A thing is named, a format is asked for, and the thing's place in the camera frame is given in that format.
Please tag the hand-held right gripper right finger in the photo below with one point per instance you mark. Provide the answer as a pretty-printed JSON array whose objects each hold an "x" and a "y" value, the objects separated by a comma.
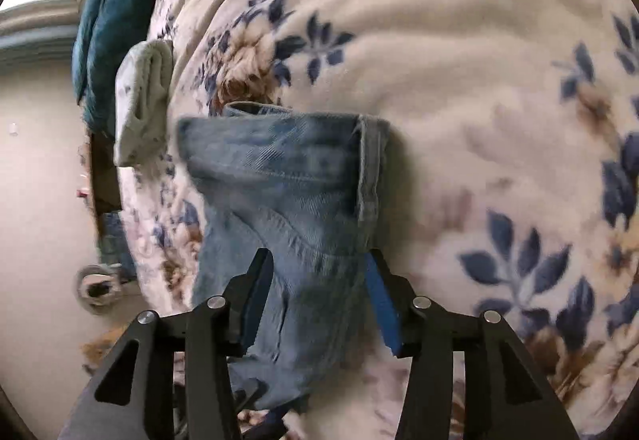
[{"x": 383, "y": 307}]

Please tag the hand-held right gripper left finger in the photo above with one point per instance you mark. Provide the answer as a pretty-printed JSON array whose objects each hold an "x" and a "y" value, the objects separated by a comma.
[{"x": 256, "y": 301}]

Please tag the blue denim pants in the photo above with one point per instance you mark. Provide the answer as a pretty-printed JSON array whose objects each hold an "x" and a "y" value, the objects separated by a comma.
[{"x": 279, "y": 190}]

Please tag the round metal floor fixture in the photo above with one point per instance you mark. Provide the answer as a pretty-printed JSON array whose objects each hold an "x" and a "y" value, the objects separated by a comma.
[{"x": 95, "y": 289}]

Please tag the floral fleece blanket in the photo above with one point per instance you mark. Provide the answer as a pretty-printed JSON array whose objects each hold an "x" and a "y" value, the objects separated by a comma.
[{"x": 449, "y": 95}]

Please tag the pale grey folded cloth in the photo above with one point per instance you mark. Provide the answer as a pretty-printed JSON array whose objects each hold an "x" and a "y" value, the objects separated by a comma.
[{"x": 142, "y": 98}]

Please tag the teal velvet pillow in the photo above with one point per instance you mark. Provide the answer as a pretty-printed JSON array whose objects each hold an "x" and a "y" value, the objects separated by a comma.
[{"x": 112, "y": 15}]

